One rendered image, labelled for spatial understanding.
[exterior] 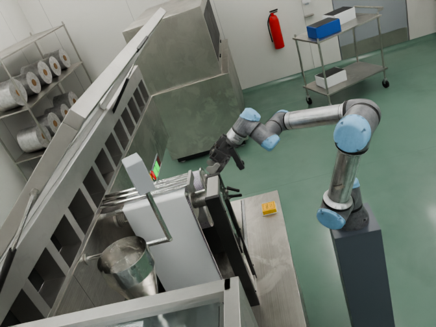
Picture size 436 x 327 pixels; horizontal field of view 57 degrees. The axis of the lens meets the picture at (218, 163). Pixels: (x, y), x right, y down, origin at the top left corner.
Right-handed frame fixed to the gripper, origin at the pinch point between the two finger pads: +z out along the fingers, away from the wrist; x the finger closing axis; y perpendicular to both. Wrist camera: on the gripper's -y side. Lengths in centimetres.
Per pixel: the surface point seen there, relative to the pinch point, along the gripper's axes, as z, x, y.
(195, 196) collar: -3.4, 27.5, 9.1
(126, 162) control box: -21, 57, 40
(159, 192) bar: -1.2, 33.0, 22.7
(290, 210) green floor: 61, -127, -115
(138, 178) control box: -20, 59, 35
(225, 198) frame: -11.4, 32.0, 0.8
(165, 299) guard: -24, 99, 23
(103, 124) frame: 6, -4, 52
